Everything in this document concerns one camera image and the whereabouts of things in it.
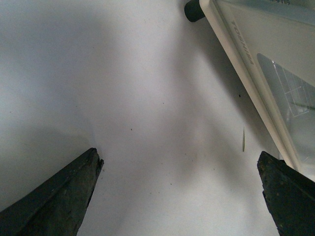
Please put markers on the wire oven rack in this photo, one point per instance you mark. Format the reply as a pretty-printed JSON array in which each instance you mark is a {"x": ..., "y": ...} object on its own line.
[{"x": 299, "y": 95}]

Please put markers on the cream Toshiba toaster oven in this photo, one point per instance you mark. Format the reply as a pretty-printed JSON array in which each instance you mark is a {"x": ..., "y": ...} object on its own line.
[{"x": 236, "y": 61}]

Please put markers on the glass oven door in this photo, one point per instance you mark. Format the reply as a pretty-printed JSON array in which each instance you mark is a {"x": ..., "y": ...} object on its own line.
[{"x": 275, "y": 49}]

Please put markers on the black left oven foot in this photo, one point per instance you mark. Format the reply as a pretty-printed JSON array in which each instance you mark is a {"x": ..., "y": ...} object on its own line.
[{"x": 193, "y": 11}]

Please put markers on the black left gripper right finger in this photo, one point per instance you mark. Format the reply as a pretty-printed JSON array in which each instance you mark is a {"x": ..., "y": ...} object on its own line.
[{"x": 289, "y": 196}]

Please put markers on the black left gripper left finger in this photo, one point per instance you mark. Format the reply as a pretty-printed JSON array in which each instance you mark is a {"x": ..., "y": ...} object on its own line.
[{"x": 58, "y": 206}]

